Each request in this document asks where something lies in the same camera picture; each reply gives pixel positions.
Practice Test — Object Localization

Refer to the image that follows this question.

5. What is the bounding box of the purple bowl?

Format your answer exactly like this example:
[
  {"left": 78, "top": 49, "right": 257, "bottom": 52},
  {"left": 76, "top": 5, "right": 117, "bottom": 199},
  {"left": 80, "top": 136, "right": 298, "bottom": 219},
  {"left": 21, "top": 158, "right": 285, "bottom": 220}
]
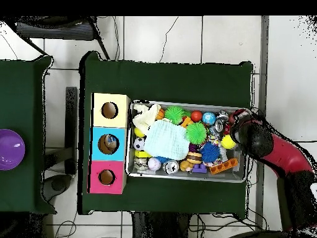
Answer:
[{"left": 0, "top": 128, "right": 26, "bottom": 171}]

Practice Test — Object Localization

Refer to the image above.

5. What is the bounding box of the orange toy building block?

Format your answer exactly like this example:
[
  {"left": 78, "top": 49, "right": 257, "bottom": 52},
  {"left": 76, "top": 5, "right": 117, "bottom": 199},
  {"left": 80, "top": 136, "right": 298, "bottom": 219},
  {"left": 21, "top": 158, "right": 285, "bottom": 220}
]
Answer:
[
  {"left": 209, "top": 157, "right": 239, "bottom": 175},
  {"left": 180, "top": 116, "right": 194, "bottom": 128}
]

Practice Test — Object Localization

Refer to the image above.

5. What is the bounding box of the green spiky rubber ball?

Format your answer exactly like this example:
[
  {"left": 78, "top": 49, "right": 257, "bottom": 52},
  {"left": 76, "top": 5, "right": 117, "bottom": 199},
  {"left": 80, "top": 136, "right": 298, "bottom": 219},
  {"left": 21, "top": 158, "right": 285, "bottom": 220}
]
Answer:
[
  {"left": 164, "top": 105, "right": 186, "bottom": 125},
  {"left": 185, "top": 121, "right": 208, "bottom": 145}
]

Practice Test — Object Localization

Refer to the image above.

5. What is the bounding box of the yellow ball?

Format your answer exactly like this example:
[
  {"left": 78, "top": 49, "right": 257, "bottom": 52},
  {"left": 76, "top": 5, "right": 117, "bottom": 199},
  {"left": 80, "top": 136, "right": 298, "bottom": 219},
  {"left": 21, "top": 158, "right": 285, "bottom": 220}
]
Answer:
[{"left": 220, "top": 134, "right": 237, "bottom": 150}]

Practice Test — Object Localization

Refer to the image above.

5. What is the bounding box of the wooden box with three holes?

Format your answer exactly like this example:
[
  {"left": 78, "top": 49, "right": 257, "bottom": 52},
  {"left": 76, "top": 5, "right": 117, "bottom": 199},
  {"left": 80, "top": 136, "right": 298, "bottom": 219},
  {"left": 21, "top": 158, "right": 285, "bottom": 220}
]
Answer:
[{"left": 87, "top": 92, "right": 131, "bottom": 195}]

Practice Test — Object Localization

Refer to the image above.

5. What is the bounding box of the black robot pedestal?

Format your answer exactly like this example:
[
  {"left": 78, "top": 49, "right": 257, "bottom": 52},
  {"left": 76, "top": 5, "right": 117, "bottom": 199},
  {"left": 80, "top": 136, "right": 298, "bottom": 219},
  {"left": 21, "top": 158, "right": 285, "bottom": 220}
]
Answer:
[{"left": 131, "top": 211, "right": 191, "bottom": 238}]

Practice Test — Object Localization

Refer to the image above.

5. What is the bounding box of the blue spiky rubber ball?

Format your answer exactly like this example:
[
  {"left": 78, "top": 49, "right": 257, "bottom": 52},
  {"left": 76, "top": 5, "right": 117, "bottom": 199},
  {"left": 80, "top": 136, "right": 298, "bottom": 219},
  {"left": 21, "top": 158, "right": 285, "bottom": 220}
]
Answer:
[{"left": 199, "top": 141, "right": 222, "bottom": 164}]

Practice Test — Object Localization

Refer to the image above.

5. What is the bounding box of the black and white soccer ball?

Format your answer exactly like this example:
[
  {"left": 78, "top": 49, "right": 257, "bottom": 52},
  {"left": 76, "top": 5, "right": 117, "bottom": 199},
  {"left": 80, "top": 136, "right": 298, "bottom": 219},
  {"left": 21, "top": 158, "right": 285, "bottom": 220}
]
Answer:
[{"left": 132, "top": 136, "right": 145, "bottom": 151}]

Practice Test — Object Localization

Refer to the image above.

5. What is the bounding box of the white toy baseball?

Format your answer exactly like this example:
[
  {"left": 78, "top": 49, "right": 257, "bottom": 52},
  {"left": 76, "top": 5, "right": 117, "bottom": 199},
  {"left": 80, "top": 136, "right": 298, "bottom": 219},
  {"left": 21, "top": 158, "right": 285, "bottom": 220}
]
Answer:
[{"left": 147, "top": 157, "right": 162, "bottom": 172}]

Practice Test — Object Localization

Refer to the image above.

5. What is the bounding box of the cream cloth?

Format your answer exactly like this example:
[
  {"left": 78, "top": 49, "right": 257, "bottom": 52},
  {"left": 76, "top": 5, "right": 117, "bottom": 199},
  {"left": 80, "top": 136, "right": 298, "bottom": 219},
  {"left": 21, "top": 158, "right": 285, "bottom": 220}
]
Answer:
[{"left": 131, "top": 103, "right": 162, "bottom": 136}]

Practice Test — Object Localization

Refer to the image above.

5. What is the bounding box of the crushed clear plastic bottle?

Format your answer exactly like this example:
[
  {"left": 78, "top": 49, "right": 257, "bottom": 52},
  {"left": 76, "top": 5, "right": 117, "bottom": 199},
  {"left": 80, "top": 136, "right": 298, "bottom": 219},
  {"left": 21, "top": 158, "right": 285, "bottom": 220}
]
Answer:
[{"left": 103, "top": 134, "right": 119, "bottom": 152}]

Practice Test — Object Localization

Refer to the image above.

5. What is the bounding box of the mint green cloth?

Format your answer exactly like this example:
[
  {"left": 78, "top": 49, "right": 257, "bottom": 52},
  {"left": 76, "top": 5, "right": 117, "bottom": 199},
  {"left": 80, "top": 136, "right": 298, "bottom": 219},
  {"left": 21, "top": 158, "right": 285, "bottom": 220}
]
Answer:
[{"left": 143, "top": 119, "right": 191, "bottom": 161}]

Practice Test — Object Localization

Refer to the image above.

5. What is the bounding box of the dark green tablecloth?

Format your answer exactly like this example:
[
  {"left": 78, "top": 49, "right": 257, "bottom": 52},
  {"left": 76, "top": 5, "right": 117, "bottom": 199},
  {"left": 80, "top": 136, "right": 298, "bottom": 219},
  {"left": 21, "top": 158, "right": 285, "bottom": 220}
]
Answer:
[
  {"left": 0, "top": 55, "right": 56, "bottom": 215},
  {"left": 78, "top": 50, "right": 254, "bottom": 215}
]

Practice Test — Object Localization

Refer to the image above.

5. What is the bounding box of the black chair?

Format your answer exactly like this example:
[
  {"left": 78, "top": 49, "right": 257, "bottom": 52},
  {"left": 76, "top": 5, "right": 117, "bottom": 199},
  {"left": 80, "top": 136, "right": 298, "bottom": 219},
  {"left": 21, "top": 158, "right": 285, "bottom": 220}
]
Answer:
[{"left": 4, "top": 15, "right": 111, "bottom": 60}]

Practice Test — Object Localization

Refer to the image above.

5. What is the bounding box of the silver mesh bin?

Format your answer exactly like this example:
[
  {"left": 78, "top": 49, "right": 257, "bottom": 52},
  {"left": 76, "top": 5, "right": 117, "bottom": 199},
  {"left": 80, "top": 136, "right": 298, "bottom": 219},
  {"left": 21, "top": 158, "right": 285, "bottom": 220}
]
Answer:
[{"left": 125, "top": 100, "right": 251, "bottom": 183}]

